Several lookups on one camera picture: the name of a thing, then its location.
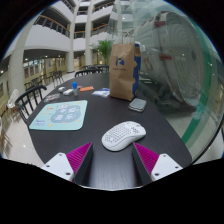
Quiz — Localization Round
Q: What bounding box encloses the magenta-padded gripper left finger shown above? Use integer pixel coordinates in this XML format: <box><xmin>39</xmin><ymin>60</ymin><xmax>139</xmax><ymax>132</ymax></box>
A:
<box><xmin>40</xmin><ymin>142</ymin><xmax>95</xmax><ymax>186</ymax></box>

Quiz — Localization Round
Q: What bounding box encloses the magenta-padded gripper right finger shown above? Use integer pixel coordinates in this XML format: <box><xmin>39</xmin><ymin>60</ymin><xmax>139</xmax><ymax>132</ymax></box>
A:
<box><xmin>131</xmin><ymin>141</ymin><xmax>184</xmax><ymax>186</ymax></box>

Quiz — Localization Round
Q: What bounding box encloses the white perforated computer mouse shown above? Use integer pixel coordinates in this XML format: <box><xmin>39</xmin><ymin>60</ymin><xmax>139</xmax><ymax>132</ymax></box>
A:
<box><xmin>101</xmin><ymin>120</ymin><xmax>147</xmax><ymax>152</ymax></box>

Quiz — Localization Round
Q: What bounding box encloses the pale green cartoon mouse pad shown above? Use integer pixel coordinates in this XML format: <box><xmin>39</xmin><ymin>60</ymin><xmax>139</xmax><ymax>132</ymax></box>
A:
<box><xmin>28</xmin><ymin>99</ymin><xmax>89</xmax><ymax>131</ymax></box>

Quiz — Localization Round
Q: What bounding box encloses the white rectangular packet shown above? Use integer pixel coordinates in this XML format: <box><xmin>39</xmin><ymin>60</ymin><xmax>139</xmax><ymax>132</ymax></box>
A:
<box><xmin>62</xmin><ymin>88</ymin><xmax>75</xmax><ymax>97</ymax></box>

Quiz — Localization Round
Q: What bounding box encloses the small blue-capped bottle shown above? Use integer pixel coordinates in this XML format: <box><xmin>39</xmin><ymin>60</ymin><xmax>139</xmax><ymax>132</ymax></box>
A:
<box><xmin>71</xmin><ymin>81</ymin><xmax>79</xmax><ymax>98</ymax></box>

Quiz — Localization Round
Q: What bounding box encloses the black wooden spindle chair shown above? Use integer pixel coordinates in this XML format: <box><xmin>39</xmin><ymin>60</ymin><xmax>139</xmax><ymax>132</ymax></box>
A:
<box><xmin>74</xmin><ymin>68</ymin><xmax>104</xmax><ymax>78</ymax></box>
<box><xmin>14</xmin><ymin>84</ymin><xmax>48</xmax><ymax>126</ymax></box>

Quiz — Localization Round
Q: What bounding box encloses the clear white-blue tissue packet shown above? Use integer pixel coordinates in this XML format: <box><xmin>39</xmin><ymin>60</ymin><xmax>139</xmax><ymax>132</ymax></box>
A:
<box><xmin>91</xmin><ymin>87</ymin><xmax>111</xmax><ymax>99</ymax></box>

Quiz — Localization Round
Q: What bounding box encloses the white-backed wooden chair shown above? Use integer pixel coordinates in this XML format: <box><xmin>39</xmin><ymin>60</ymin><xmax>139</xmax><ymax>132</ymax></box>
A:
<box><xmin>6</xmin><ymin>88</ymin><xmax>20</xmax><ymax>111</ymax></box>

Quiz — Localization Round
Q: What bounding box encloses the group of dark chairs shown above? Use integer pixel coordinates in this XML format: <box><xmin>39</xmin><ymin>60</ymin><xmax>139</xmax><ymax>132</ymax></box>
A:
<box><xmin>23</xmin><ymin>70</ymin><xmax>65</xmax><ymax>91</ymax></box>

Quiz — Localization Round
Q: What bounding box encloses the brown paper bag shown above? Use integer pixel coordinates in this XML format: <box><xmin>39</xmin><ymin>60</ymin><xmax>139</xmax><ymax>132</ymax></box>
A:
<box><xmin>108</xmin><ymin>42</ymin><xmax>142</xmax><ymax>102</ymax></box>

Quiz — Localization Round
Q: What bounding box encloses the large white cylindrical model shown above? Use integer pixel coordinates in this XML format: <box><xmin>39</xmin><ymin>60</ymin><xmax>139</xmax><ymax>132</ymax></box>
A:
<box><xmin>133</xmin><ymin>11</ymin><xmax>209</xmax><ymax>108</ymax></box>

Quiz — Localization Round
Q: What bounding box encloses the green potted palm plant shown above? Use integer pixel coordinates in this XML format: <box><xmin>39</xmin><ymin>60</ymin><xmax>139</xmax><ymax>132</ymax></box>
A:
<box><xmin>91</xmin><ymin>39</ymin><xmax>114</xmax><ymax>66</ymax></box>

